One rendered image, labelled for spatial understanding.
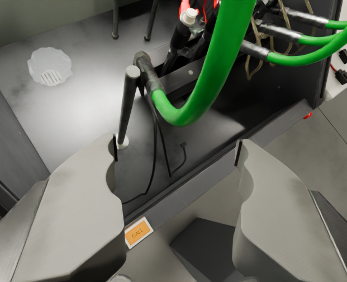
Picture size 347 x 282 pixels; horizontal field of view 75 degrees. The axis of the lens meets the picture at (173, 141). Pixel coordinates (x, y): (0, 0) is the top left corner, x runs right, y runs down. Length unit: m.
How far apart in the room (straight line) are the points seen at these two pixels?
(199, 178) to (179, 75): 0.22
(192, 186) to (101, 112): 0.29
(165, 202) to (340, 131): 2.03
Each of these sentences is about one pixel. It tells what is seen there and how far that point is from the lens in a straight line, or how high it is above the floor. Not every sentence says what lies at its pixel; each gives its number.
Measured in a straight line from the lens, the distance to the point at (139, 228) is 0.43.
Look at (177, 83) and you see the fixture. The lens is 0.48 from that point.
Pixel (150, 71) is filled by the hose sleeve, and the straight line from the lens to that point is 0.27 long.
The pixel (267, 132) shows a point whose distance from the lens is 0.58.
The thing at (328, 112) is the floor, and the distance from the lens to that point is 2.32.
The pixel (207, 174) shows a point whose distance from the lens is 0.48.
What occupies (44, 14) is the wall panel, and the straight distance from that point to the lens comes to 0.68.
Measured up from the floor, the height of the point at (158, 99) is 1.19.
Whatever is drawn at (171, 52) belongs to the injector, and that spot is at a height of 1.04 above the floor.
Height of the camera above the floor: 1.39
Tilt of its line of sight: 70 degrees down
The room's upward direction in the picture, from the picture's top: 49 degrees clockwise
